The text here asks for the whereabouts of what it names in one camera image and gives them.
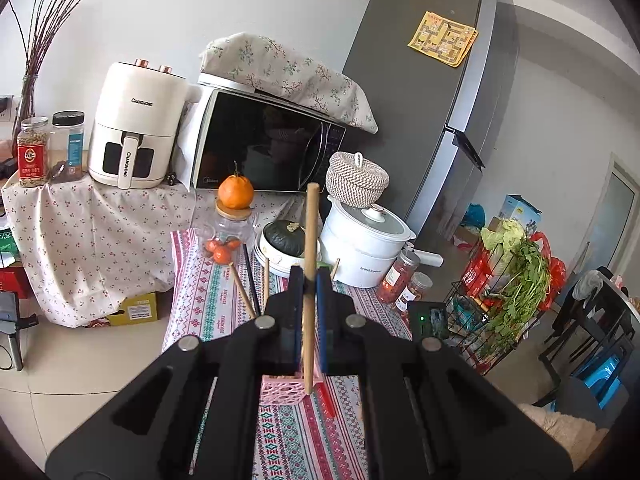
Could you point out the dark wooden chopstick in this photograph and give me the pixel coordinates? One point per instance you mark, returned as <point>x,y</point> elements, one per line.
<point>336,267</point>
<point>312,220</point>

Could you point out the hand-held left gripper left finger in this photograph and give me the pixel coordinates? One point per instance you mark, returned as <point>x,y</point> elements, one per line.
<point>296,310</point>

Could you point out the pink utensil basket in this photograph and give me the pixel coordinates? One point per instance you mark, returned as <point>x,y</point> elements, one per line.
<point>282,390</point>

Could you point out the blue label plastic jar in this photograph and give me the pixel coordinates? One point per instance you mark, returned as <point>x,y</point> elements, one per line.
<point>67,145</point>

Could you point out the large orange with stem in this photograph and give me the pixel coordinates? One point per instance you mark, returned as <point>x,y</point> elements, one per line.
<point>235,192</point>

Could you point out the woven lidded basket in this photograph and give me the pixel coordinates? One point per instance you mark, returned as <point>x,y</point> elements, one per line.
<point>356,180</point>

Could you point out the short jar of dried slices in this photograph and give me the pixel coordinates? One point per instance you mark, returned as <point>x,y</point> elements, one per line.
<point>414,292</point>

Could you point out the beige fluffy cloth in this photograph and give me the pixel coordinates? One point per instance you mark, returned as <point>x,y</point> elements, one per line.
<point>560,435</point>

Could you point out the light wooden chopstick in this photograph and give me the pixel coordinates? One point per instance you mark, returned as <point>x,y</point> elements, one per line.
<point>242,292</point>
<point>266,280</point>

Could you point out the floral cloth cover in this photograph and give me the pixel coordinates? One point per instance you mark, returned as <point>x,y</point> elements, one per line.
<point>290,75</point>

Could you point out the black chair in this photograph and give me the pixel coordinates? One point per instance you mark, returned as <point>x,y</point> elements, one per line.
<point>590,330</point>

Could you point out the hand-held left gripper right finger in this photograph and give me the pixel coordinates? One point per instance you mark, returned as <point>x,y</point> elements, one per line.
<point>323,320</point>

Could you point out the dark green squash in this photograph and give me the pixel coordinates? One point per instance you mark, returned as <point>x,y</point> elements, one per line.
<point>282,240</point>

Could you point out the blue cardboard box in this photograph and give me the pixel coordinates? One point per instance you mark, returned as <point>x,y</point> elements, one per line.
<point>522,212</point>

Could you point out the green pumpkin in bowl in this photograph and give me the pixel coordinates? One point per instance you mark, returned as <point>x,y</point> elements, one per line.
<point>275,262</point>

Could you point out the white electric pot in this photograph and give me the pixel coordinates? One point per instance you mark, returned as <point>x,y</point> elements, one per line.
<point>360,250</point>

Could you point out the small floral tablecloth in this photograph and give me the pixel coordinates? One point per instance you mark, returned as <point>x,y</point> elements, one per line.
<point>100,250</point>

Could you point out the glass vase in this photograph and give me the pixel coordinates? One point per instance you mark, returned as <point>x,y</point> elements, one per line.
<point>27,100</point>

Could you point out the black chopstick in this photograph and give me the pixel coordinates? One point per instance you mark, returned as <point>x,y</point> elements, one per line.
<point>250,275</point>

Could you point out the cream air fryer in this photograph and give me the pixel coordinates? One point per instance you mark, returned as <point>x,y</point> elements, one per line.
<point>135,120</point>

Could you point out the leafy green herbs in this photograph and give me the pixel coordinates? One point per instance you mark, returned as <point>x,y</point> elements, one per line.
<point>520,290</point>

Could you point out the blue plastic bag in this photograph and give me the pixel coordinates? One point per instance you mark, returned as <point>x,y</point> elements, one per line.
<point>472,217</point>

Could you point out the yellow paper sheet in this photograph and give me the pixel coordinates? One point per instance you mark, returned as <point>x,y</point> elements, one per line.
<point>442,39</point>

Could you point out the grey refrigerator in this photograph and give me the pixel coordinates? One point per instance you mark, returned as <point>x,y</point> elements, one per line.
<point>425,135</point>

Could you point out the red plastic bag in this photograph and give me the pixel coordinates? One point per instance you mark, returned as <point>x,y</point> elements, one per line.
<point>555,275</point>

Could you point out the glass jar with wooden lid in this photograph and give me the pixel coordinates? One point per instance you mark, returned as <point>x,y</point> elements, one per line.
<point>232,225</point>

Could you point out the red snack packets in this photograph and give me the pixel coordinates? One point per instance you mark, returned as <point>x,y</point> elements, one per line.
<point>475,267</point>

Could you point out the striped patterned tablecloth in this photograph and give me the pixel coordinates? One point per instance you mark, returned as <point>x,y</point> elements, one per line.
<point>220,305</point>

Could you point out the phone on tripod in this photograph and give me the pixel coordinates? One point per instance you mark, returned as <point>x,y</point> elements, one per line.
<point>12,320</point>

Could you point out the tall jar of red snacks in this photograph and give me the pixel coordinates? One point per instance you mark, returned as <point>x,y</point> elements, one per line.
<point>397,275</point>

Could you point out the red label nut jar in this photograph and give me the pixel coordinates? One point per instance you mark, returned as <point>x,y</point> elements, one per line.
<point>32,155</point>

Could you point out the yellow cardboard box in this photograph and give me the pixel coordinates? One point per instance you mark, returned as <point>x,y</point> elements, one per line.
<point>135,310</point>

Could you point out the dry branches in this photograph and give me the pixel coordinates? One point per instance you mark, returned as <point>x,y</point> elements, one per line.
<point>45,30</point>

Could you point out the black microwave oven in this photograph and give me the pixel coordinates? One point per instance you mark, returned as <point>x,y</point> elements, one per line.
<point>260,145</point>

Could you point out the napa cabbage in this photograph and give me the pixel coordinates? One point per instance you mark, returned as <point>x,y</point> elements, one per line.
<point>502,235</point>

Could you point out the small mandarin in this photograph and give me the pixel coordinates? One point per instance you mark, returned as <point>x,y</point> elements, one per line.
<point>232,244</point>
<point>222,255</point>

